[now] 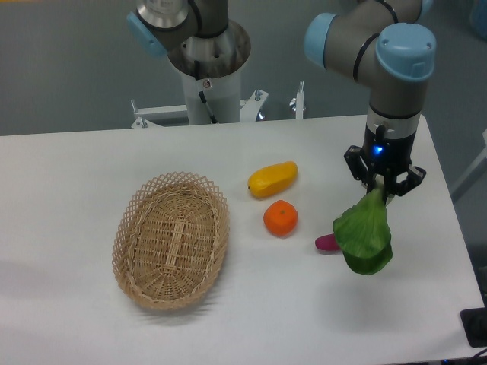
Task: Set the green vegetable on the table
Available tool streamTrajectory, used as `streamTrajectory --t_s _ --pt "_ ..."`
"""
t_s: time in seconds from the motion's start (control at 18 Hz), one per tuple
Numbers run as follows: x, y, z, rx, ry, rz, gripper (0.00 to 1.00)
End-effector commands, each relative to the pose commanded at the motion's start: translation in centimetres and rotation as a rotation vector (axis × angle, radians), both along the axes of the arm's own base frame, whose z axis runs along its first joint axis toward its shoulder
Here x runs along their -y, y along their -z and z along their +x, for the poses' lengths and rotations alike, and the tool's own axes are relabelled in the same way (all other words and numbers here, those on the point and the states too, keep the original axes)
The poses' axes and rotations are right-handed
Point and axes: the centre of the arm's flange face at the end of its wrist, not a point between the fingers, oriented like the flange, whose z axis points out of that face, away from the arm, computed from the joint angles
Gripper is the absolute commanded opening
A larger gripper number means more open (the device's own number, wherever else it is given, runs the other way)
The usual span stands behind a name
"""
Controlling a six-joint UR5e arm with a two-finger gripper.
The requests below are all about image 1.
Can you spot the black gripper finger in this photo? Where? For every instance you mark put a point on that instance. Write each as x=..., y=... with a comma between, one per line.
x=361, y=168
x=414, y=177

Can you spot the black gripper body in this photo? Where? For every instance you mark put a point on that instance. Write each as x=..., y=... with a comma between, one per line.
x=392, y=155

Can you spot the green leafy vegetable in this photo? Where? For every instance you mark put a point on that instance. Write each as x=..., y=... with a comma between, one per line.
x=363, y=234

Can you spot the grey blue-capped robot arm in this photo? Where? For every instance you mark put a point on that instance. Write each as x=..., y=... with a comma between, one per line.
x=380, y=45

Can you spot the white table leg at right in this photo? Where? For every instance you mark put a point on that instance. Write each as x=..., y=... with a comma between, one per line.
x=470, y=175

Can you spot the yellow mango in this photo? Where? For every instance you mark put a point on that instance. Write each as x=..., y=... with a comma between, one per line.
x=272, y=179

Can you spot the purple sweet potato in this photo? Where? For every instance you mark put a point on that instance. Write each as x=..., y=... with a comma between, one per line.
x=327, y=243

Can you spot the orange tangerine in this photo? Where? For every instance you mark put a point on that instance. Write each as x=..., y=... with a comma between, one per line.
x=280, y=218

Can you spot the black device at table edge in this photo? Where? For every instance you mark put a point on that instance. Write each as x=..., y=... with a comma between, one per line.
x=474, y=325

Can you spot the woven wicker basket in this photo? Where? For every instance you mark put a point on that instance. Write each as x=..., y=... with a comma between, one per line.
x=171, y=241

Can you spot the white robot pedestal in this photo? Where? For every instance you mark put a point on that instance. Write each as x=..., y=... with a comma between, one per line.
x=213, y=64

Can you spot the white metal base frame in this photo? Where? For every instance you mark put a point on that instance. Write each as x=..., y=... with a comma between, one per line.
x=203, y=111

